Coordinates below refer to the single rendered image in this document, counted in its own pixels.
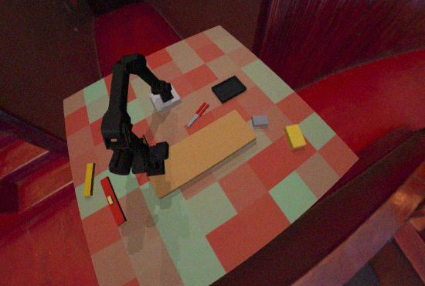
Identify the tan wooden panel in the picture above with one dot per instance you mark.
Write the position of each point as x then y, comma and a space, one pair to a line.
202, 151

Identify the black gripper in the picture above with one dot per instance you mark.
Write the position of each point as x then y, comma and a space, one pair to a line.
158, 151

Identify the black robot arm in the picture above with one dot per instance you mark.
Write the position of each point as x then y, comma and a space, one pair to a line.
116, 123

